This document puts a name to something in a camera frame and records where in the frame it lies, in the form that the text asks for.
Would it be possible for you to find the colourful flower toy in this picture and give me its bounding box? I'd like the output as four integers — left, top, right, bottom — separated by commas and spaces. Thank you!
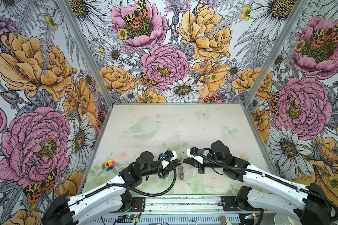
102, 159, 115, 171

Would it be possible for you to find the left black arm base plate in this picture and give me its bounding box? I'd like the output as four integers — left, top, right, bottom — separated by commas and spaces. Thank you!
120, 197, 146, 213

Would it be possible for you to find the white paper cup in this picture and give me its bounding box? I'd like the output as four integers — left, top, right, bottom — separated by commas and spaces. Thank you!
274, 213, 296, 225

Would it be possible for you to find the small circuit board with wires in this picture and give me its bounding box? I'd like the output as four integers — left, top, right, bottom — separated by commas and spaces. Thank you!
114, 214, 141, 225

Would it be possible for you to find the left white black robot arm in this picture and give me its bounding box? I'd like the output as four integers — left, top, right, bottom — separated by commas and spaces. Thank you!
41, 151, 180, 225

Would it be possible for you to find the slotted grey cable duct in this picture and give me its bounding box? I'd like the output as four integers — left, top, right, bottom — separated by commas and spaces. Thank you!
86, 214, 241, 225

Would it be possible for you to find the aluminium mounting rail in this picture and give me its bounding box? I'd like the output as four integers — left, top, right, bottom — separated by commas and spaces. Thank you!
70, 193, 302, 216

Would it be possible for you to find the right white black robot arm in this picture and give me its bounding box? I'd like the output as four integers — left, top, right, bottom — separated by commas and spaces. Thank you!
183, 141, 338, 225

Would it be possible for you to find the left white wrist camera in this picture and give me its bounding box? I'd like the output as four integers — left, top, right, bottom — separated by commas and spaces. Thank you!
161, 150, 177, 169

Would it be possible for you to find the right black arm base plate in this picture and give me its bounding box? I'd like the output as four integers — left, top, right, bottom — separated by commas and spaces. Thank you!
217, 196, 259, 212

